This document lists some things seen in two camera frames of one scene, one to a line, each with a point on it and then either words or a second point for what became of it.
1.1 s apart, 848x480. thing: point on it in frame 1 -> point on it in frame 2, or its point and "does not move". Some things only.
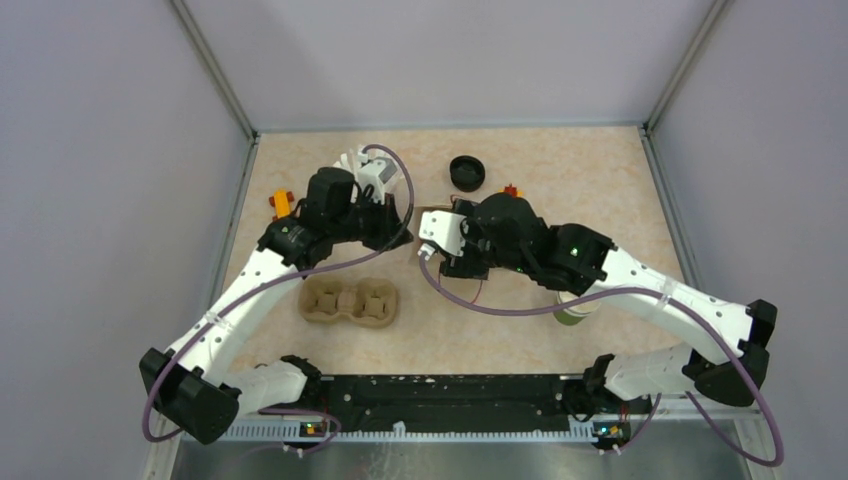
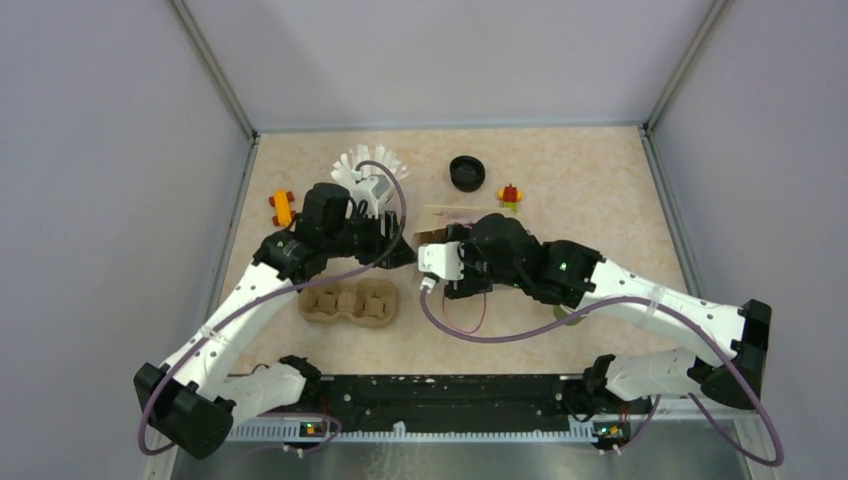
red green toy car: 512,190 does not move
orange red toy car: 281,201 does not move
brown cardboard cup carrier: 370,302 does not move
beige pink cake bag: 429,288 -> 435,218
